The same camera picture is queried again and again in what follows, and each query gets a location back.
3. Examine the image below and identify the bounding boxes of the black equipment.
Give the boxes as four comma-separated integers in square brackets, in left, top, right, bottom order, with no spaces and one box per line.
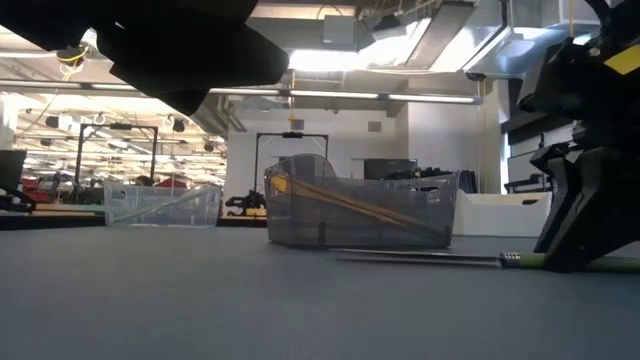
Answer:
[503,173,547,195]

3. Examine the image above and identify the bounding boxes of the wooden utensil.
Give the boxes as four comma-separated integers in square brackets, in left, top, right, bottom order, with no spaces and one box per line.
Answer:
[294,187,446,242]

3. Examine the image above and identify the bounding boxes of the silver ceiling duct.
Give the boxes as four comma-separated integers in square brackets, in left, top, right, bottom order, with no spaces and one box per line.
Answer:
[189,92,232,139]

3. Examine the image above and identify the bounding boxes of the gold utensil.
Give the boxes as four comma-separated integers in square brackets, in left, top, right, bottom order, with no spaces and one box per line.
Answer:
[287,175,444,241]

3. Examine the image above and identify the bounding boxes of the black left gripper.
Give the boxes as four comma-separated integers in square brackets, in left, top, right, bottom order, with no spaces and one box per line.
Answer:
[96,19,291,117]

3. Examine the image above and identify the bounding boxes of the grey ceiling ventilation box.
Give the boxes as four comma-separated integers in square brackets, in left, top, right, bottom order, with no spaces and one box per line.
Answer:
[322,13,362,52]

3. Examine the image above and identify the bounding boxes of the grey translucent plastic bin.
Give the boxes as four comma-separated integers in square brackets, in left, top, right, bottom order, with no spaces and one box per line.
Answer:
[263,153,460,251]

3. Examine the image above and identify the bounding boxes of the clear plastic bin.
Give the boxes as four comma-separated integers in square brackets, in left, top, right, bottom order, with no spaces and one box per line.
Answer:
[102,181,223,229]

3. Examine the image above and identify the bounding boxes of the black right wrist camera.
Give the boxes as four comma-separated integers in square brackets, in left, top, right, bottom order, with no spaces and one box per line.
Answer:
[516,38,581,117]

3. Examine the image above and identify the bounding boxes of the tall black rig frame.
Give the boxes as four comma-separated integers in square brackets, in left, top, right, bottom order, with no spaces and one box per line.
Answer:
[73,122,160,204]

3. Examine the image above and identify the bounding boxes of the black monitor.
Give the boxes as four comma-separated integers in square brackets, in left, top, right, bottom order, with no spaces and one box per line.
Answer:
[363,157,419,182]

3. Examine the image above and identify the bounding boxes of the long ceiling light strip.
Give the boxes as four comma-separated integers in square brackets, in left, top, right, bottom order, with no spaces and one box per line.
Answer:
[0,78,484,105]

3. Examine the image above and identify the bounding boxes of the sheet-metal ceiling duct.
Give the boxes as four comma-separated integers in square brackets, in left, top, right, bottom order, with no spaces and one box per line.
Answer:
[460,0,571,81]

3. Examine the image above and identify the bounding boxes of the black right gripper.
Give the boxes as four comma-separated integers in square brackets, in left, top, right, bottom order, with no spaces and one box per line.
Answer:
[528,28,640,274]

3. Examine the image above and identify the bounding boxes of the yellow ceiling cable reel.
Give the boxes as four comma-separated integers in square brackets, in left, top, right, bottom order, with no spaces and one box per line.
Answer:
[54,45,91,69]

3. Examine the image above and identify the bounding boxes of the white plastic bin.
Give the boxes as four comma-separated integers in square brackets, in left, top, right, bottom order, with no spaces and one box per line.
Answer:
[451,188,554,238]

